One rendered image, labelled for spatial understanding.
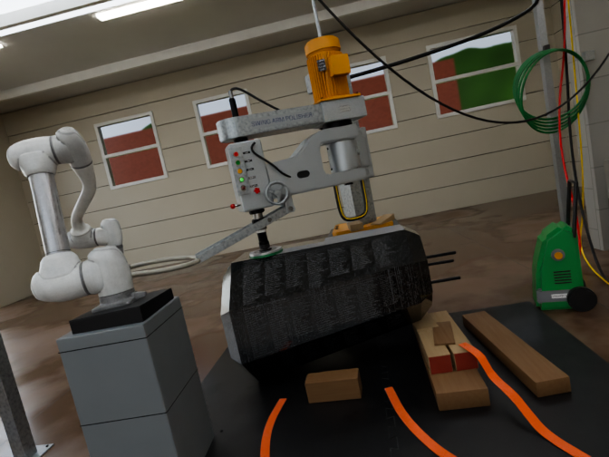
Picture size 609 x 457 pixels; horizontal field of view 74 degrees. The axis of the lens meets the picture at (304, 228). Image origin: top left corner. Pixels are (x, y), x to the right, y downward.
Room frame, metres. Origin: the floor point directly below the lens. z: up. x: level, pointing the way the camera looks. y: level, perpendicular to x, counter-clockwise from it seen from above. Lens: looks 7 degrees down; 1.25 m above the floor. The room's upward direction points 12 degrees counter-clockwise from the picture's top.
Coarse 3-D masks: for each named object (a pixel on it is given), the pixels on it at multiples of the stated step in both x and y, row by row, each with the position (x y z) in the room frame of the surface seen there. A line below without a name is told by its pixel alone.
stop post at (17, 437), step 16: (0, 336) 2.25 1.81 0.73; (0, 352) 2.22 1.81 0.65; (0, 368) 2.19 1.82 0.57; (0, 384) 2.18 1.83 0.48; (0, 400) 2.18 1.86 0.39; (16, 400) 2.23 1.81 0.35; (16, 416) 2.20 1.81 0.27; (16, 432) 2.18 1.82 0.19; (16, 448) 2.18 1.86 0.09; (32, 448) 2.23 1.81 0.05; (48, 448) 2.26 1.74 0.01
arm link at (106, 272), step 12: (96, 252) 1.81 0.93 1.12; (108, 252) 1.82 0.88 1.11; (120, 252) 1.87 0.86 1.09; (84, 264) 1.80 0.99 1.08; (96, 264) 1.79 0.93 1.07; (108, 264) 1.79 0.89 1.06; (120, 264) 1.82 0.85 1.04; (84, 276) 1.77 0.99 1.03; (96, 276) 1.77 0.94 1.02; (108, 276) 1.78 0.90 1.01; (120, 276) 1.81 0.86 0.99; (96, 288) 1.78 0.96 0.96; (108, 288) 1.78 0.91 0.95; (120, 288) 1.80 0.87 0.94
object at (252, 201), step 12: (228, 144) 2.48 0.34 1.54; (240, 144) 2.49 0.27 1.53; (228, 156) 2.55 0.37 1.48; (252, 156) 2.50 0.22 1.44; (264, 168) 2.52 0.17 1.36; (252, 180) 2.49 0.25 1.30; (264, 180) 2.51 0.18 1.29; (252, 192) 2.49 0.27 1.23; (264, 192) 2.51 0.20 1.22; (252, 204) 2.49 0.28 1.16; (264, 204) 2.50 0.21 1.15
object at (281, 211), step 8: (280, 208) 2.69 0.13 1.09; (288, 208) 2.56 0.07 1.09; (264, 216) 2.66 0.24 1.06; (272, 216) 2.56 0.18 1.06; (280, 216) 2.58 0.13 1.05; (248, 224) 2.63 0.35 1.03; (256, 224) 2.53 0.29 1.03; (264, 224) 2.55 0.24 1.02; (240, 232) 2.50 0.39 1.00; (248, 232) 2.52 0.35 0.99; (224, 240) 2.48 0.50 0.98; (232, 240) 2.49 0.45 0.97; (208, 248) 2.45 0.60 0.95; (216, 248) 2.46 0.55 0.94; (224, 248) 2.47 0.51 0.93; (200, 256) 2.43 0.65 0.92; (208, 256) 2.44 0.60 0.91
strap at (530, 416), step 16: (480, 352) 1.94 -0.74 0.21; (496, 384) 1.79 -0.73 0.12; (512, 400) 1.68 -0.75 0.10; (272, 416) 2.09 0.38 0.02; (400, 416) 1.86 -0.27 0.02; (528, 416) 1.61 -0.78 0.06; (416, 432) 1.72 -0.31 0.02; (544, 432) 1.54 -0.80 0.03; (432, 448) 1.59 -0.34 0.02; (560, 448) 1.45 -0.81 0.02; (576, 448) 1.43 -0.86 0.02
